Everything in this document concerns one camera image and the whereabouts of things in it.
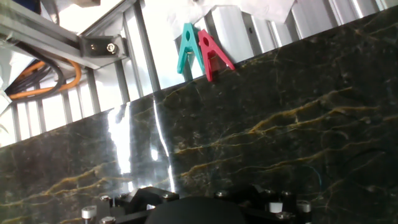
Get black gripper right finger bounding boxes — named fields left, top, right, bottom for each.
left=213, top=184, right=312, bottom=224

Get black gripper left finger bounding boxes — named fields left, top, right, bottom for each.
left=81, top=185, right=180, bottom=224

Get black marble pattern mat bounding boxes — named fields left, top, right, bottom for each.
left=0, top=4, right=398, bottom=224

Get orange tube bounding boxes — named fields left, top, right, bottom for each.
left=8, top=58, right=83, bottom=101

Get red clothespin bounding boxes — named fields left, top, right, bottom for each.
left=197, top=29, right=236, bottom=83

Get teal clothespin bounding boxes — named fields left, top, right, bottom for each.
left=177, top=22, right=206, bottom=75

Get white tissue paper sheets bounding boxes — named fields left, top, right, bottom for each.
left=167, top=0, right=296, bottom=25

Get thick black frame cable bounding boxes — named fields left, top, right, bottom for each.
left=4, top=42, right=67, bottom=102

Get metal frame bar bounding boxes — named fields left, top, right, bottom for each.
left=0, top=0, right=137, bottom=70

